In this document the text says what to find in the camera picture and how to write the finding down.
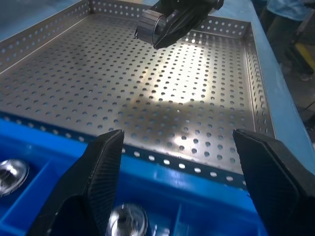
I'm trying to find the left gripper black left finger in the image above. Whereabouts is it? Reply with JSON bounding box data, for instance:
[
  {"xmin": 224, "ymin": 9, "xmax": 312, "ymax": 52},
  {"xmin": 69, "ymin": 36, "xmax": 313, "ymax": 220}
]
[{"xmin": 26, "ymin": 129, "xmax": 125, "ymax": 236}]

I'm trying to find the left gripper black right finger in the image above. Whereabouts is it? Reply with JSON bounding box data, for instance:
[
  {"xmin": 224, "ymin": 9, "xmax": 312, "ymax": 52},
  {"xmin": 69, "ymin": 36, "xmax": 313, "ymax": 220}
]
[{"xmin": 232, "ymin": 128, "xmax": 315, "ymax": 236}]

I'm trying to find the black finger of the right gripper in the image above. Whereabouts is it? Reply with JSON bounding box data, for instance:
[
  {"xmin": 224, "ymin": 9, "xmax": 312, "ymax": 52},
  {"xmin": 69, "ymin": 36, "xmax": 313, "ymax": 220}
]
[
  {"xmin": 149, "ymin": 0, "xmax": 178, "ymax": 13},
  {"xmin": 154, "ymin": 7, "xmax": 213, "ymax": 49}
]

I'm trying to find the ribbed metal roller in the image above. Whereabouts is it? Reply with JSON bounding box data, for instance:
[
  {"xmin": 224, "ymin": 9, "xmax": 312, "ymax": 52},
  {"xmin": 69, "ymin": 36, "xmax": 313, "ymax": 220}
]
[
  {"xmin": 0, "ymin": 158, "xmax": 31, "ymax": 197},
  {"xmin": 134, "ymin": 9, "xmax": 173, "ymax": 46}
]

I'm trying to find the small metal nut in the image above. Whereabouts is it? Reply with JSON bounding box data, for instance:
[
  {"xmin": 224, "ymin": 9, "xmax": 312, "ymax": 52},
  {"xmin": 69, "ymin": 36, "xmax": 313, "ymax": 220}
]
[{"xmin": 107, "ymin": 203, "xmax": 150, "ymax": 236}]

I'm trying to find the blue plastic compartment tray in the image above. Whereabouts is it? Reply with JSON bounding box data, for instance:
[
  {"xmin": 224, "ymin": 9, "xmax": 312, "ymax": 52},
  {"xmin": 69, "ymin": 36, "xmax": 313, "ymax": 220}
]
[{"xmin": 0, "ymin": 110, "xmax": 269, "ymax": 236}]

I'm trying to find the perforated steel tray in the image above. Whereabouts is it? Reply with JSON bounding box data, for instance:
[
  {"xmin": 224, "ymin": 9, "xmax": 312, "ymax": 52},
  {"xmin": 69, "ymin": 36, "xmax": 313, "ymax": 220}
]
[{"xmin": 0, "ymin": 0, "xmax": 277, "ymax": 192}]

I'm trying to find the person in blue clothing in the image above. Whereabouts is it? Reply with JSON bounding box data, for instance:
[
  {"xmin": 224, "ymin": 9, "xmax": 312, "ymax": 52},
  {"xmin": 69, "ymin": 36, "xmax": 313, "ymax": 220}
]
[{"xmin": 258, "ymin": 0, "xmax": 315, "ymax": 82}]

